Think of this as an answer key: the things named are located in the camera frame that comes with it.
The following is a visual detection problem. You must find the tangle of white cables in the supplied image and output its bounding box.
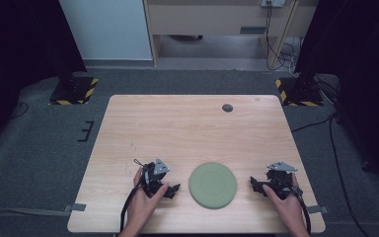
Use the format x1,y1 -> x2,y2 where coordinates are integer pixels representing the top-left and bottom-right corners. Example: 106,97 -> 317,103
279,37 -> 303,69

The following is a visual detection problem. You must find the person's left hand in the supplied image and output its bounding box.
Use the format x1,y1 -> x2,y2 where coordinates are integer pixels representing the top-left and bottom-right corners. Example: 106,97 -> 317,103
126,166 -> 170,230

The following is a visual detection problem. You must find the black striped stand base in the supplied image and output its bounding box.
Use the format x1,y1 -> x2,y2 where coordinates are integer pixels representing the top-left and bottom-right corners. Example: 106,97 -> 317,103
48,76 -> 99,107
274,77 -> 324,108

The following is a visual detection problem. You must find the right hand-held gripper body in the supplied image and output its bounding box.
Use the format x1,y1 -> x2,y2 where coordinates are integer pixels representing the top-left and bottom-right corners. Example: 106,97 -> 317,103
265,160 -> 300,200

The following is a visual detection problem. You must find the black hanging power cable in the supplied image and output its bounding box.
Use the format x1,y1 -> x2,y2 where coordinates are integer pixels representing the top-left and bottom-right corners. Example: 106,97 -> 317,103
265,2 -> 280,71

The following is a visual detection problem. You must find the person's right hand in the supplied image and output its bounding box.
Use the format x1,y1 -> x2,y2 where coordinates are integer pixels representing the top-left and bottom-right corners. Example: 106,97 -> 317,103
262,173 -> 308,230

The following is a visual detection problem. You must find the black floor cable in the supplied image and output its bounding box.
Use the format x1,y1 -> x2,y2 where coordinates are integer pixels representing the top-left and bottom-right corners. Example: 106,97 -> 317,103
9,102 -> 30,120
290,112 -> 339,133
329,115 -> 363,237

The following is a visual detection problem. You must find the black curtain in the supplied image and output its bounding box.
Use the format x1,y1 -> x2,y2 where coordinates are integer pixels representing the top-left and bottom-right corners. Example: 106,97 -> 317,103
294,0 -> 379,196
0,0 -> 88,156

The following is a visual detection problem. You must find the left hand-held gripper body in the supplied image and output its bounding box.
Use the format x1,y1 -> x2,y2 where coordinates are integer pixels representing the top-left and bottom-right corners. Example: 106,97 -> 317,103
141,158 -> 172,198

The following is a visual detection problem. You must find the grey power outlet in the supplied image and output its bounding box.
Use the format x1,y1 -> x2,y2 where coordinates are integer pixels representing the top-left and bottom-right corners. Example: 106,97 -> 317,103
261,0 -> 286,8

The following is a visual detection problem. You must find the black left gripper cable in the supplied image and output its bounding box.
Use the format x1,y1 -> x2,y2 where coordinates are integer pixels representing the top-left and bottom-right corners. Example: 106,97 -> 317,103
119,158 -> 147,233

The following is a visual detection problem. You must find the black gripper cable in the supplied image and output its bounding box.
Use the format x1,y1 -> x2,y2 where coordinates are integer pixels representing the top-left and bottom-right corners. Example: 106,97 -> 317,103
287,182 -> 312,235
119,158 -> 147,233

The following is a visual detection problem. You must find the light wooden desk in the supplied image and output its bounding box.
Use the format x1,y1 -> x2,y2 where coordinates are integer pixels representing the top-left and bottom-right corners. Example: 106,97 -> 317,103
143,0 -> 320,68

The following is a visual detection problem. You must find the grey tape piece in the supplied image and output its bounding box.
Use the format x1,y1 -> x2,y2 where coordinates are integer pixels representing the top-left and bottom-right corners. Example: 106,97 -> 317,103
62,202 -> 87,212
307,204 -> 330,214

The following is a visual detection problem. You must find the green round plate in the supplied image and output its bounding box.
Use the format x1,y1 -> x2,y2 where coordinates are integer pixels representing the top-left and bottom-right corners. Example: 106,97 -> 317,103
188,161 -> 238,210

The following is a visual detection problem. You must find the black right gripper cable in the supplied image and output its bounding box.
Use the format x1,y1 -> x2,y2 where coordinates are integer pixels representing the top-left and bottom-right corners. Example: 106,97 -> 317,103
287,182 -> 312,235

